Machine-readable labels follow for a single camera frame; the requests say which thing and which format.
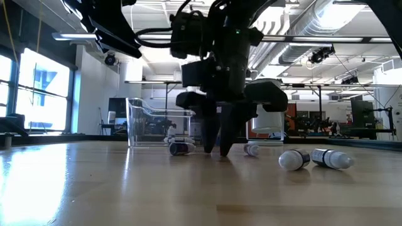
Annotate large bright window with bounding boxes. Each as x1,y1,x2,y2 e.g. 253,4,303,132
0,55,13,119
15,47,71,133

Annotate large pink food colouring bottle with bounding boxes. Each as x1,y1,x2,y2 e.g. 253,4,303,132
188,109,204,143

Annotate black aluminium table frame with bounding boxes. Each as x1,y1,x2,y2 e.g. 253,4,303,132
0,133,402,152

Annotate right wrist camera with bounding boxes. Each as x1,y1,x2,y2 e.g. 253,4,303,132
181,60,218,89

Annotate clear plastic container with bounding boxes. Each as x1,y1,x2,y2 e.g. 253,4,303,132
126,97,205,148

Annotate orange wall panel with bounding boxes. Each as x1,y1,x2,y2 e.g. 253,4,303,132
284,102,298,139

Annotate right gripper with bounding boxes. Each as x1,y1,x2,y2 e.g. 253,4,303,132
175,58,289,158

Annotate black robot workstation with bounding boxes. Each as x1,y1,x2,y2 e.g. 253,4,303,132
350,99,397,141

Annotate black monitor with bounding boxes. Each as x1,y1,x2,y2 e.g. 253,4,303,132
108,97,128,126

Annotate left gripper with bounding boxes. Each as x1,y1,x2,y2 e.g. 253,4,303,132
62,0,143,60

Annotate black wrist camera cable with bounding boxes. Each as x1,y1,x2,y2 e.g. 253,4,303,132
134,26,177,50

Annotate white cylindrical canister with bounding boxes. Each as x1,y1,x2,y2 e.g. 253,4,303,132
247,78,286,147

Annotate silver ribbed air duct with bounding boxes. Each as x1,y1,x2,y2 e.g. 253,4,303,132
251,0,368,65

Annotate black ceiling-hung camera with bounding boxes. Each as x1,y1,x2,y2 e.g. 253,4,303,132
307,45,336,65

